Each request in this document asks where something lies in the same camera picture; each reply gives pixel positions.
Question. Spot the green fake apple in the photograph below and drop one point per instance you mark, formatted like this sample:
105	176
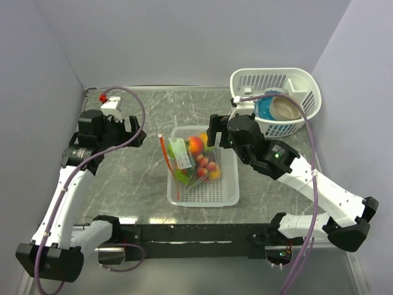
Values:
208	149

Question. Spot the clear zip top bag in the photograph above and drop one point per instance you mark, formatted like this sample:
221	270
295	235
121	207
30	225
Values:
202	164

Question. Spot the yellow green fake mango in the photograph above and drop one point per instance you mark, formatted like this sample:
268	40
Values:
170	151

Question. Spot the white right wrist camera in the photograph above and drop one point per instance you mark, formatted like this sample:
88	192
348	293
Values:
242	107

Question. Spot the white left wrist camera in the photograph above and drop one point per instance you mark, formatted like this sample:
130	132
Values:
111	106

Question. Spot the yellow orange fake fruit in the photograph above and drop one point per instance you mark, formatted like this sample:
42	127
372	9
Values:
215	174

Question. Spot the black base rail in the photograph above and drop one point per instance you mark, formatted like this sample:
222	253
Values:
167	241

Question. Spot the beige ceramic bowl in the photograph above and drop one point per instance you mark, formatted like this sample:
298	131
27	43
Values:
283	109

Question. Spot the blue bowl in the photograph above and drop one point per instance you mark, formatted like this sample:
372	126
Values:
262	108

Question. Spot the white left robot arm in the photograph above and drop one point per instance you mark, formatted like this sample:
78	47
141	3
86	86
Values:
54	252

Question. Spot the white dish rack basket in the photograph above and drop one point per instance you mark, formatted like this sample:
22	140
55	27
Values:
301	86

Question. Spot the red fake peach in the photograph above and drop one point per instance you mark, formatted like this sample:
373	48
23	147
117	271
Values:
196	145

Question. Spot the green fake pepper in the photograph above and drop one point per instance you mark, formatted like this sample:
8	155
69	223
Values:
184	175

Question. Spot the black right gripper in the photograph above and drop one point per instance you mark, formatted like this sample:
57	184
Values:
217	123

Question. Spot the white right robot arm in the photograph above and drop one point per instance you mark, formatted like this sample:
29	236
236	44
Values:
345	222

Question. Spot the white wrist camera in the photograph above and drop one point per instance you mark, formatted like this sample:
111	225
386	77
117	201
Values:
111	106
242	107

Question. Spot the blue patterned plate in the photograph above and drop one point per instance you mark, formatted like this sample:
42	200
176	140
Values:
275	90

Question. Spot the white perforated basket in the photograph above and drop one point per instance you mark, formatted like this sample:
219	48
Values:
219	193

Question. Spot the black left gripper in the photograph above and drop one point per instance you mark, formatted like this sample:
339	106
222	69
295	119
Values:
126	136

